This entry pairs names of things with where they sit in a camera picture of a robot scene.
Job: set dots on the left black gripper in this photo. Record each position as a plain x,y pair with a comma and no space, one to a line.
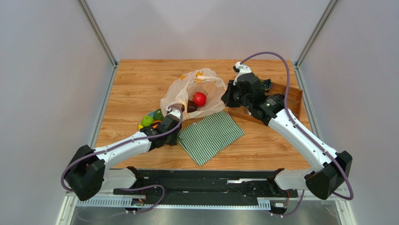
173,142

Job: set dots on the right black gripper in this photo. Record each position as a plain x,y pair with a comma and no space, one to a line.
230,94

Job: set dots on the orange fruit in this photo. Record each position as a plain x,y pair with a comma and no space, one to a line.
155,123

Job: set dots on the red pomegranate fruit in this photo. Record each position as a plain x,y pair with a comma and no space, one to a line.
199,99

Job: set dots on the translucent banana print plastic bag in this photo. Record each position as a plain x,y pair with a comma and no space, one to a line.
182,90

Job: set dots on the dark red apple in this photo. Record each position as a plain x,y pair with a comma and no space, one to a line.
191,106

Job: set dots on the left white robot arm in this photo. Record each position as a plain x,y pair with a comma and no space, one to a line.
92,170

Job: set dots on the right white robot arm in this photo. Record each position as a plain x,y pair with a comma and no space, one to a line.
328,167

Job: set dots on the dark green mango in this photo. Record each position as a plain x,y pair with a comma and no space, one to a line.
158,115

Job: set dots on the light green fruit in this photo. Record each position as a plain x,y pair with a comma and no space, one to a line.
147,120

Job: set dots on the green striped cloth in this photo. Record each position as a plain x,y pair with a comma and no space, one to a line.
203,140

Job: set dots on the blue plate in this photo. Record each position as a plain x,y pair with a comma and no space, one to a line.
152,113

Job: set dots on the wooden compartment tray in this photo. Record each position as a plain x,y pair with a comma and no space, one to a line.
295,96

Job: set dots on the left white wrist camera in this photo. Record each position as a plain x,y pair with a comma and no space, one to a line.
175,111

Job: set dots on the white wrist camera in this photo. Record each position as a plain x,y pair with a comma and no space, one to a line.
175,111
240,69

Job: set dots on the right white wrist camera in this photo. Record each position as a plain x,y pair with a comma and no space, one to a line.
240,69

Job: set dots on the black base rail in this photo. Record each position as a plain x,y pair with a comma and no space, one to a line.
208,187

